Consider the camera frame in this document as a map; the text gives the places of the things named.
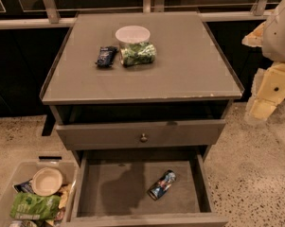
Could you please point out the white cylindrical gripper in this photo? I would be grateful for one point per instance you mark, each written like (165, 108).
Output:
(280, 37)

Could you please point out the blue silver redbull can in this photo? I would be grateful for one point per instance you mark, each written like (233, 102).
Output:
(161, 187)

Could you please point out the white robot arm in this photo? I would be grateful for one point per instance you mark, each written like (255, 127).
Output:
(268, 88)

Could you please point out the closed grey top drawer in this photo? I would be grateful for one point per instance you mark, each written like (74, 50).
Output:
(127, 135)

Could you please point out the green patterned can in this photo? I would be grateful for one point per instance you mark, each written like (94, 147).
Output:
(134, 54)

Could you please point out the round brass drawer knob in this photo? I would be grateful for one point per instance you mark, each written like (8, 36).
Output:
(143, 138)

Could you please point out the grey wooden drawer cabinet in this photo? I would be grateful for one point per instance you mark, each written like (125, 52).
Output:
(188, 80)

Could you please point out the open grey middle drawer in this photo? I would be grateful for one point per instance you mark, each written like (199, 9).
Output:
(112, 190)

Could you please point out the white round cup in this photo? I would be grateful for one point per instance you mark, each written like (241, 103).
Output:
(132, 35)

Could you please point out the dark blue snack packet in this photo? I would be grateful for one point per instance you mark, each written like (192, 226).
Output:
(106, 56)

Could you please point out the yellow snack wrapper in bin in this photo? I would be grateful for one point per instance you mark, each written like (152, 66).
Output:
(64, 194)

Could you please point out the beige paper bowl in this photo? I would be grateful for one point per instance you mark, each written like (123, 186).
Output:
(47, 181)

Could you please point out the dark blue packet in bin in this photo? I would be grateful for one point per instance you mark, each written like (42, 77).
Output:
(25, 187)

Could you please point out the green chip bag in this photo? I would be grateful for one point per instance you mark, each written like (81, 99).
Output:
(34, 207)

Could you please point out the clear plastic storage bin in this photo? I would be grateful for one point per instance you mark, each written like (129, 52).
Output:
(24, 172)

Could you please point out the metal railing frame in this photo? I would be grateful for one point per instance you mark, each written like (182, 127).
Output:
(25, 12)

